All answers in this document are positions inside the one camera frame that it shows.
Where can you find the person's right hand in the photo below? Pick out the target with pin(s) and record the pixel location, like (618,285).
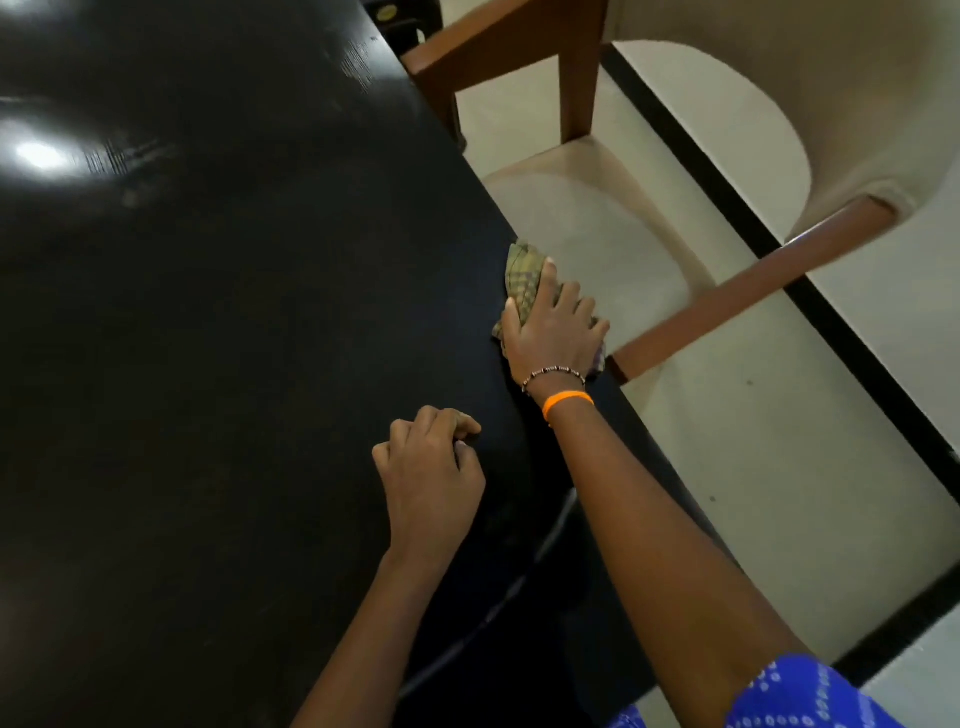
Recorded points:
(555,345)

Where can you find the person's left hand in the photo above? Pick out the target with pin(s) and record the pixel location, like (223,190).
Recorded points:
(431,495)

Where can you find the checkered brown cloth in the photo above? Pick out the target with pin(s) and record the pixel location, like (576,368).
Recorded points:
(525,274)

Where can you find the person's right forearm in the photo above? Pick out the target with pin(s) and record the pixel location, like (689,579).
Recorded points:
(660,562)

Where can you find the person's left forearm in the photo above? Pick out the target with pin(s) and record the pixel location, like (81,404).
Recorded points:
(367,652)

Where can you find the orange wristband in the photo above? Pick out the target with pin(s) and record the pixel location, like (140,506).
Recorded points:
(568,400)

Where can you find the black table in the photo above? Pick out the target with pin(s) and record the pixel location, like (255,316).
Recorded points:
(225,337)

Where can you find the black plastic stool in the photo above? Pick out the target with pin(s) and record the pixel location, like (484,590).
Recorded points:
(390,15)

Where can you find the wooden chair grey backrest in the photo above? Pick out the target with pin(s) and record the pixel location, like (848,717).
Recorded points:
(862,112)

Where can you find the blue patterned dress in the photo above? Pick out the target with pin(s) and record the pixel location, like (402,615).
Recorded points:
(802,697)

